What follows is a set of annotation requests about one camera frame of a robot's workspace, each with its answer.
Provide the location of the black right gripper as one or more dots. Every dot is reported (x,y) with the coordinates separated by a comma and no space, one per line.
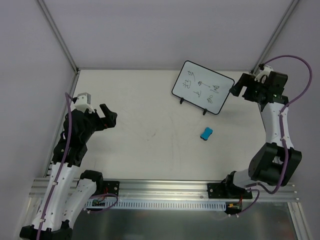
(246,85)

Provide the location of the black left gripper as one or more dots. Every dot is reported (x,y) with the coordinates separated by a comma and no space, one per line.
(99,121)

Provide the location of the small white whiteboard black frame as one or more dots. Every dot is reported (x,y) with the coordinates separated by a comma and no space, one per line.
(202,86)

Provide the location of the blue whiteboard eraser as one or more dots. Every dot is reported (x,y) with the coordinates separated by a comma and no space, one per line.
(206,133)

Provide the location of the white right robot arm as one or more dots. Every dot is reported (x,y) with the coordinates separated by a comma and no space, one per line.
(274,164)

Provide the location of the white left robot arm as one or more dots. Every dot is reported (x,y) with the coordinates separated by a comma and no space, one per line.
(60,209)

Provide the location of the right aluminium frame post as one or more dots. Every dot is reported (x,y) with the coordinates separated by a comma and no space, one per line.
(275,34)

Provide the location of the aluminium frame post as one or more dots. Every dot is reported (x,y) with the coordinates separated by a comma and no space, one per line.
(57,34)
(275,34)

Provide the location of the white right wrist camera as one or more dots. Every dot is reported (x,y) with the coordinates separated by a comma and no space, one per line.
(265,71)

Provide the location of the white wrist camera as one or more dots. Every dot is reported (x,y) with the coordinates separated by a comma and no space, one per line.
(265,71)
(83,102)

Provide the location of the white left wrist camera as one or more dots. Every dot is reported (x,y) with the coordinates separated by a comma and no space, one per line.
(83,102)

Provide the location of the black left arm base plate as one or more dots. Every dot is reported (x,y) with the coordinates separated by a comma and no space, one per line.
(111,187)

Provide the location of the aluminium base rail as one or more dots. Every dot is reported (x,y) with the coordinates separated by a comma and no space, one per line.
(191,190)

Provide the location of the white slotted cable duct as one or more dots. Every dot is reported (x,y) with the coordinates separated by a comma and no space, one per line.
(202,205)

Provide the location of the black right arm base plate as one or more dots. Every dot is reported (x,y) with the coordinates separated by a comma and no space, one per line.
(215,190)

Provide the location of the left aluminium frame post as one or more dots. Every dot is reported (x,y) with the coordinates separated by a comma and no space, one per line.
(57,34)

